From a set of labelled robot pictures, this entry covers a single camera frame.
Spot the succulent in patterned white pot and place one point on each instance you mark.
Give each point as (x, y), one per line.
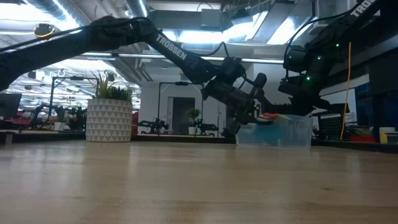
(109, 121)

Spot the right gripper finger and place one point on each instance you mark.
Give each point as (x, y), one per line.
(289, 109)
(329, 109)

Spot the linear ceiling light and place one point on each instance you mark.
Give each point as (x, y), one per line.
(140, 56)
(93, 54)
(262, 61)

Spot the silver spiral air duct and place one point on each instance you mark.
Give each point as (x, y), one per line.
(62, 7)

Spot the black metal stand frame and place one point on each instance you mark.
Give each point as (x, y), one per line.
(169, 83)
(76, 78)

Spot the small potted green plant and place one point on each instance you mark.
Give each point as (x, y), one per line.
(192, 113)

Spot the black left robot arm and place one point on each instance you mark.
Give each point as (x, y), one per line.
(109, 32)

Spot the clear plastic basket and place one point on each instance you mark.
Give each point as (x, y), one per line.
(298, 133)

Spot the black desk monitor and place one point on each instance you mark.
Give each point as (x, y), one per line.
(9, 105)

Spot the dark grey door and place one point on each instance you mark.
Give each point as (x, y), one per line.
(183, 115)

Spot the red flat tray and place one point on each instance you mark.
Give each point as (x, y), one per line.
(360, 138)

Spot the background black robot arm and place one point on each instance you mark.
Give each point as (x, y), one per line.
(154, 125)

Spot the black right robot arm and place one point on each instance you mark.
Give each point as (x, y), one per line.
(351, 21)

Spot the whiteboard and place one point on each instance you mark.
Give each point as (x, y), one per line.
(337, 96)

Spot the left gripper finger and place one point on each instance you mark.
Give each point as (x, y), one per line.
(234, 127)
(247, 117)

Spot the black perforated crate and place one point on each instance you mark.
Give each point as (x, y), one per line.
(331, 126)

